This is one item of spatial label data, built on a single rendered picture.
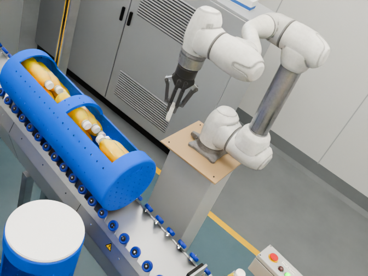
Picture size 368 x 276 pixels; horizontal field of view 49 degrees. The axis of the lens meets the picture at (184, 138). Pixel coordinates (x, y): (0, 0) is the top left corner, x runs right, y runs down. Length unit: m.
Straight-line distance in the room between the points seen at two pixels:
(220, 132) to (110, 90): 2.01
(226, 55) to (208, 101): 1.98
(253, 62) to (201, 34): 0.19
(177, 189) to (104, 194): 0.74
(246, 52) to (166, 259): 0.93
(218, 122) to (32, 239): 1.05
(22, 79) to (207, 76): 1.59
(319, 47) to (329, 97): 2.47
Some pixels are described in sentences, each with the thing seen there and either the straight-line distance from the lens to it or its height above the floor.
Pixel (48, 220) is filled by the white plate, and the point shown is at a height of 1.04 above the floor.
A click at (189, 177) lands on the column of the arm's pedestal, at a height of 0.88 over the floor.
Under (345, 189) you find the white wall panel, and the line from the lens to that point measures 4.48.
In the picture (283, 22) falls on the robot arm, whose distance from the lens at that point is 1.80.
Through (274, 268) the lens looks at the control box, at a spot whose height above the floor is 1.10.
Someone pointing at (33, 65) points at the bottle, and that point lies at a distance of 2.11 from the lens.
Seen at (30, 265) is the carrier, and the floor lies 1.01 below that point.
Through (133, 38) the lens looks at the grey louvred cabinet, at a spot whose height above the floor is 0.81.
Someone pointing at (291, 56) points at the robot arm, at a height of 1.73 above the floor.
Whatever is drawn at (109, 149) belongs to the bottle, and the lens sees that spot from 1.71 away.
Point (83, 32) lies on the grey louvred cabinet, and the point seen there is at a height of 0.56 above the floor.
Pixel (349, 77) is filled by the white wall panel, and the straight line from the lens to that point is 4.11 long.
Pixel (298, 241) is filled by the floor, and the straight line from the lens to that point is 3.67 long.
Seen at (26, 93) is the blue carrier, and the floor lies 1.15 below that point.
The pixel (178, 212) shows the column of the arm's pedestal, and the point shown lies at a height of 0.62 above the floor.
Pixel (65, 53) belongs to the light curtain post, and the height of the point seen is 1.07.
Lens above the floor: 2.30
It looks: 35 degrees down
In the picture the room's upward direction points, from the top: 24 degrees clockwise
